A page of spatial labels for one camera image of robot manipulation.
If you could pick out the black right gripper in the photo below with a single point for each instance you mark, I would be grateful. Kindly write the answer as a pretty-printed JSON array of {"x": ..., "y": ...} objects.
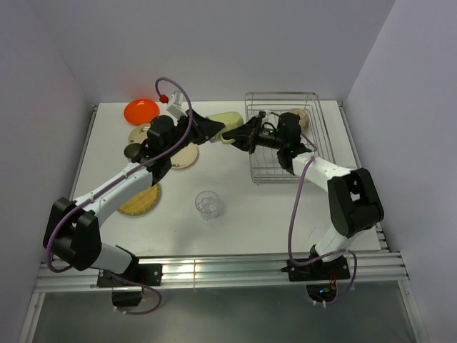
[{"x": 245, "y": 136}]

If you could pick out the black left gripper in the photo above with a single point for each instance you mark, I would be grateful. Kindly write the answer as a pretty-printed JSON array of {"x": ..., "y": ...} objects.
[{"x": 203, "y": 127}]

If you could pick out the pale green mug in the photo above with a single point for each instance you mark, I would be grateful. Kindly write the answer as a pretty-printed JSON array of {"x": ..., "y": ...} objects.
[{"x": 231, "y": 120}]

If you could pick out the wire dish rack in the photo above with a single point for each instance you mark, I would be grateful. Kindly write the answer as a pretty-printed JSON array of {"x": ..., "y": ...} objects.
[{"x": 274, "y": 166}]

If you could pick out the beige ceramic bowl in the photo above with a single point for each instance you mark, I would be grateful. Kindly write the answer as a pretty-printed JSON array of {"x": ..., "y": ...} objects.
[{"x": 304, "y": 120}]

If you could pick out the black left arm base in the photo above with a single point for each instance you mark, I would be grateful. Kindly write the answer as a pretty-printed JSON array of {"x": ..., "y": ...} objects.
[{"x": 133, "y": 292}]

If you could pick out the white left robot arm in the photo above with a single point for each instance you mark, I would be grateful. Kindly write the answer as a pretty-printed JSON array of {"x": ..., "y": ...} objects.
[{"x": 73, "y": 229}]

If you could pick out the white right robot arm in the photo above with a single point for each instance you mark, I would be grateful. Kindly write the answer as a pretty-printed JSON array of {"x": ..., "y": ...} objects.
[{"x": 353, "y": 200}]

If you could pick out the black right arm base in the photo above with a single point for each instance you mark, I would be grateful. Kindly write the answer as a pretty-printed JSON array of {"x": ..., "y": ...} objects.
[{"x": 325, "y": 273}]

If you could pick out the beige plate black spot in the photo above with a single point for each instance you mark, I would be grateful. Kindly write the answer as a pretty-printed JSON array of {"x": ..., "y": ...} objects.
[{"x": 185, "y": 158}]

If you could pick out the orange plastic plate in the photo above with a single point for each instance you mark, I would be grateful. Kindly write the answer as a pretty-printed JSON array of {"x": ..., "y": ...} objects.
[{"x": 141, "y": 111}]

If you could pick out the beige floral plate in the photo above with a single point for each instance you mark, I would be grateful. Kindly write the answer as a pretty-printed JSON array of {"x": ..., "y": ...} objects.
[{"x": 139, "y": 134}]

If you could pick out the clear plastic cup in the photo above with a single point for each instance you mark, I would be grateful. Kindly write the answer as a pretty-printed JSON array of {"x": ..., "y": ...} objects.
[{"x": 208, "y": 204}]

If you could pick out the metal tumbler cup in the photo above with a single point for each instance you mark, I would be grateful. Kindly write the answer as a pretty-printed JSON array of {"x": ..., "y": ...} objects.
[{"x": 133, "y": 152}]

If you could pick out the yellow woven pattern plate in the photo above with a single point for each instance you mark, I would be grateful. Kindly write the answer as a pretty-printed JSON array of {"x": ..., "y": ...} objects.
[{"x": 141, "y": 203}]

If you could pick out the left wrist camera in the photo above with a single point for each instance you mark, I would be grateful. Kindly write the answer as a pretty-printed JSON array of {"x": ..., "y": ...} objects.
[{"x": 174, "y": 105}]

